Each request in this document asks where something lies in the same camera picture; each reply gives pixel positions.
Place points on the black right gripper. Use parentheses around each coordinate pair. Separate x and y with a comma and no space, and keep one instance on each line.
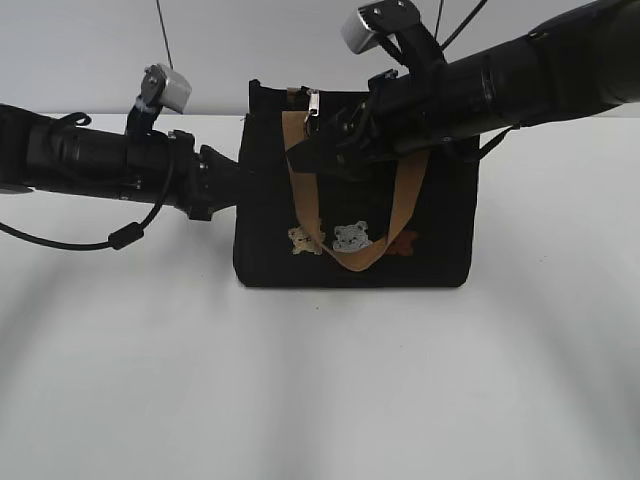
(358,130)

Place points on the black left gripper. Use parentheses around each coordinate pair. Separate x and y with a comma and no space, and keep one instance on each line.
(204,179)

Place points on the silver zipper pull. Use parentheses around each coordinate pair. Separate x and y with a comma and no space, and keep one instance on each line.
(312,119)

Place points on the black canvas tote bag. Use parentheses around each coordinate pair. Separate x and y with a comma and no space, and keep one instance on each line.
(434,249)

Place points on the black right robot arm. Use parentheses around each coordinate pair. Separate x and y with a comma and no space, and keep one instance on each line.
(578,64)

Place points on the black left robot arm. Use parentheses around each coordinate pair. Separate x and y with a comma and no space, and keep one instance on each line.
(65,156)

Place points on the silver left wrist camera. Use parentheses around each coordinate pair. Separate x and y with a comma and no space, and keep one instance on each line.
(162,86)

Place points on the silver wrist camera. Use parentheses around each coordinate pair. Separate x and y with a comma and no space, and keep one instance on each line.
(162,86)
(367,24)

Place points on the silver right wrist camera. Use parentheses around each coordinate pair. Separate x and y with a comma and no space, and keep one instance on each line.
(367,24)

